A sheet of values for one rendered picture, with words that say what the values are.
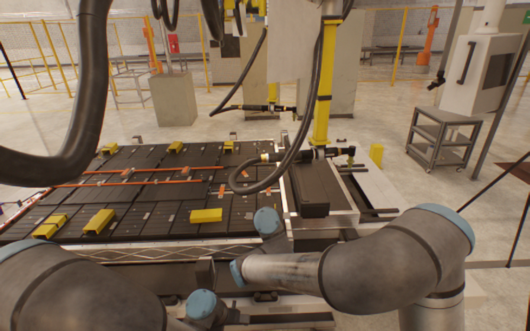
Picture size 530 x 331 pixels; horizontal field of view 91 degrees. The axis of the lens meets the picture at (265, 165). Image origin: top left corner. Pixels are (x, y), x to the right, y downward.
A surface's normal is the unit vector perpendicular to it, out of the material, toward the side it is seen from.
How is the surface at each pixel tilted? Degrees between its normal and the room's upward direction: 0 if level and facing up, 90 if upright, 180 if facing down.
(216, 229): 0
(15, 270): 15
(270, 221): 50
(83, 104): 55
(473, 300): 90
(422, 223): 3
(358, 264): 38
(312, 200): 0
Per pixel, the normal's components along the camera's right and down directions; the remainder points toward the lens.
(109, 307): 0.66, -0.53
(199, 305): -0.16, -0.69
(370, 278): -0.45, -0.23
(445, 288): -0.06, 0.25
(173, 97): 0.03, 0.47
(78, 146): 0.62, -0.18
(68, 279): 0.23, -0.84
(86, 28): 0.21, -0.04
